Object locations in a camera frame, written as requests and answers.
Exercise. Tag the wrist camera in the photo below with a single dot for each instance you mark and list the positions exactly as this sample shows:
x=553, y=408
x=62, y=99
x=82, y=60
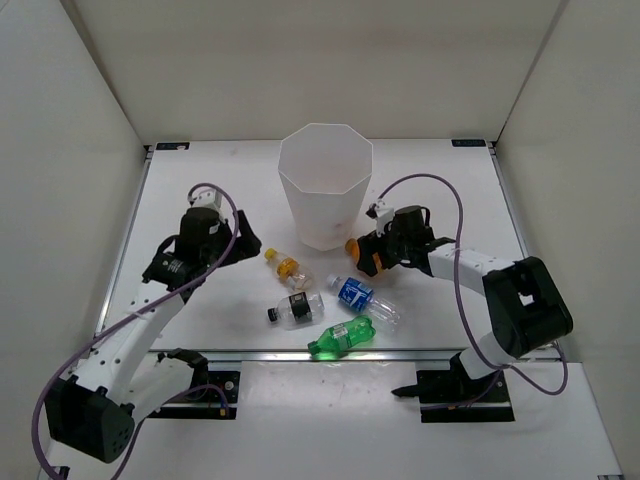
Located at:
x=211, y=199
x=383, y=214

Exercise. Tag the right table corner label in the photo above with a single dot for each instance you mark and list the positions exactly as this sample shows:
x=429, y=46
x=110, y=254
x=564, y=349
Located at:
x=468, y=143

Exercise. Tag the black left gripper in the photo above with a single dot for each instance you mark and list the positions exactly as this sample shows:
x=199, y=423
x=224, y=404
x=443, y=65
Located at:
x=245, y=246

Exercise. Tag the clear bottle blue label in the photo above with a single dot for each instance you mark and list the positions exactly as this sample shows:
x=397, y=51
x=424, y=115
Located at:
x=360, y=298

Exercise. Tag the orange juice bottle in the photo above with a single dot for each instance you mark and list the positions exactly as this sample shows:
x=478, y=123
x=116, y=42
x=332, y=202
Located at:
x=352, y=249

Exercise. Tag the white octagonal plastic bin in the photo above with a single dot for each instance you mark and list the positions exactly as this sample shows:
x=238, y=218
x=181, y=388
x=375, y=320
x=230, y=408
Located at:
x=325, y=170

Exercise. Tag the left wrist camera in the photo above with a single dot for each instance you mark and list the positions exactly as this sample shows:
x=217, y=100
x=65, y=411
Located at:
x=211, y=199

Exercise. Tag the green plastic bottle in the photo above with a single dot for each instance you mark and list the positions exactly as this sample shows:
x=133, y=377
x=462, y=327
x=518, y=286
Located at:
x=342, y=337

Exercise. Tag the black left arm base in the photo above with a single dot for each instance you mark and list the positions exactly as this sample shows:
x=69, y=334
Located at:
x=215, y=392

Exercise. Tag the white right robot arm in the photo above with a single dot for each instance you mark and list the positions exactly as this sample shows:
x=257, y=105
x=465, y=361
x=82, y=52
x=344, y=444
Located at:
x=526, y=309

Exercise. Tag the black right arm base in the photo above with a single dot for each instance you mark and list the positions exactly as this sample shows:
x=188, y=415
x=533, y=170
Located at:
x=451, y=396

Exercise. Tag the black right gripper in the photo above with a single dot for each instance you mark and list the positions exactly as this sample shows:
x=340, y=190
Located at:
x=371, y=242

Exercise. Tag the clear bottle black label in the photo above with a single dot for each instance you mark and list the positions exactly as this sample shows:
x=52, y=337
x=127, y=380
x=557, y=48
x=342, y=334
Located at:
x=297, y=311

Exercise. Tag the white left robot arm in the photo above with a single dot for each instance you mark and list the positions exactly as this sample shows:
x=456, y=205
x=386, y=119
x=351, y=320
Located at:
x=95, y=406

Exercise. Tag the left table corner label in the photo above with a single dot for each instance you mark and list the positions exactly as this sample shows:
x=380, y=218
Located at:
x=172, y=146

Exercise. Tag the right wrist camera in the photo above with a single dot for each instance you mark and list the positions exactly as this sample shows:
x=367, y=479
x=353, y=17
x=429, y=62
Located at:
x=383, y=214

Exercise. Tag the clear bottle yellow cap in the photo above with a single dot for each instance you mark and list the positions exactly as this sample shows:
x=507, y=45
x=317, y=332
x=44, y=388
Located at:
x=289, y=271

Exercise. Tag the table corner label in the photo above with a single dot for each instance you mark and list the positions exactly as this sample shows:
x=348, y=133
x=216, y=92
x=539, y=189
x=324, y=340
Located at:
x=468, y=143
x=172, y=146

